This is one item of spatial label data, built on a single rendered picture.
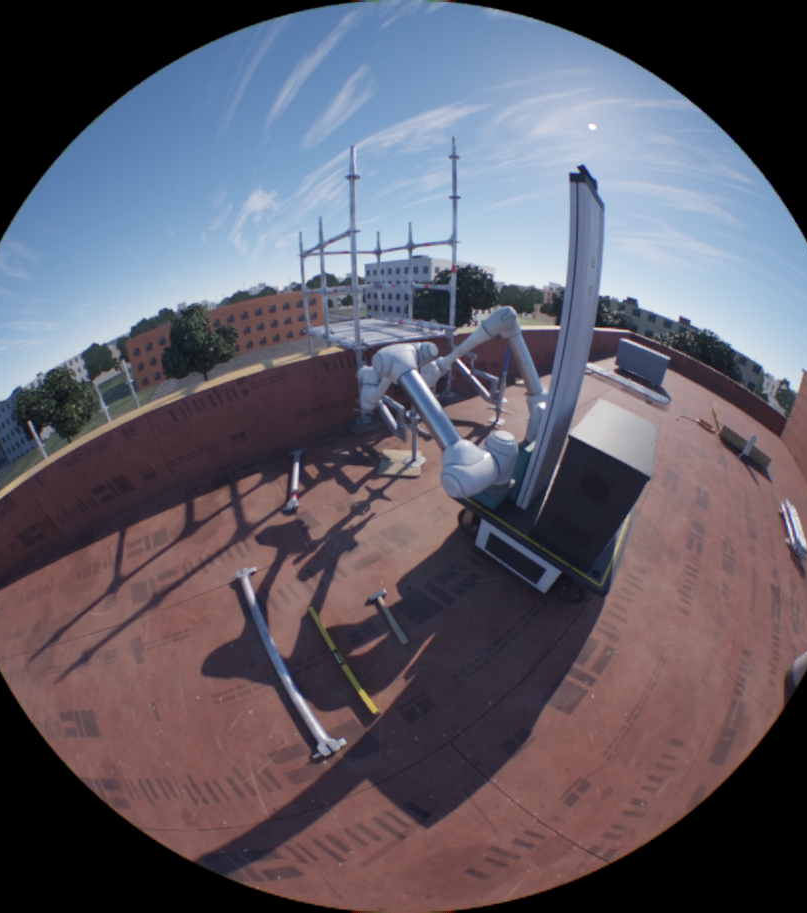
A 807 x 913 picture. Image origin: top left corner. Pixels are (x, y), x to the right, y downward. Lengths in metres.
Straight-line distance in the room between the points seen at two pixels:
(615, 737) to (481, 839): 0.70
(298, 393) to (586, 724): 2.87
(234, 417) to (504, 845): 3.04
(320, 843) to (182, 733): 0.75
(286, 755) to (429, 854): 0.70
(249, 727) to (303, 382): 2.36
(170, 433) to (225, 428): 0.49
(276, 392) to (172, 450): 1.03
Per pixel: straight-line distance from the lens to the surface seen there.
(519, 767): 1.38
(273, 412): 2.48
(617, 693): 1.61
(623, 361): 7.13
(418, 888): 1.54
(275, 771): 1.41
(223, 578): 1.75
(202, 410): 2.41
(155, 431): 2.52
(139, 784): 1.91
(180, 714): 1.65
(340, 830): 1.41
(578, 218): 1.12
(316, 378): 2.49
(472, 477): 1.05
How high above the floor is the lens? 1.28
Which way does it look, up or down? 36 degrees down
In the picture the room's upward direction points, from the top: straight up
